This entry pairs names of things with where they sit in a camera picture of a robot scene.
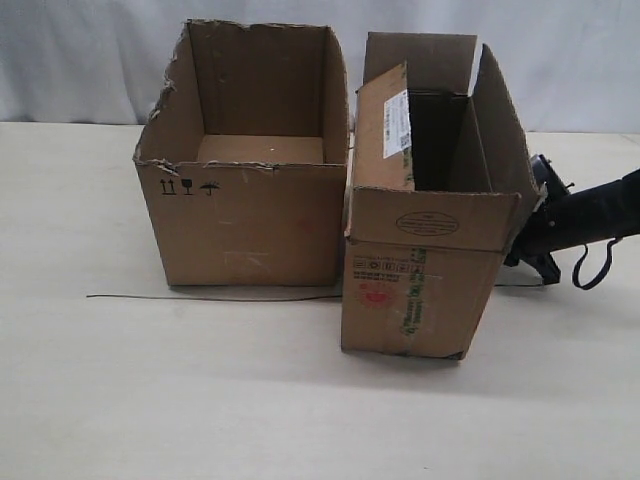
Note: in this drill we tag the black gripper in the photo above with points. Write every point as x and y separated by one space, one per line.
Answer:
553 190

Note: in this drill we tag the narrow printed cardboard box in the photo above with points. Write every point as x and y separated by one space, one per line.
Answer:
441 185

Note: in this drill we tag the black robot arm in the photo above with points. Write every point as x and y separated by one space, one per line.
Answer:
608 212

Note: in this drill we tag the large torn cardboard box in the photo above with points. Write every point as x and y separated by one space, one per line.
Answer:
243 159

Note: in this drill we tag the thin dark line on table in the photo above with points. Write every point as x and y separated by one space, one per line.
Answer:
216 299

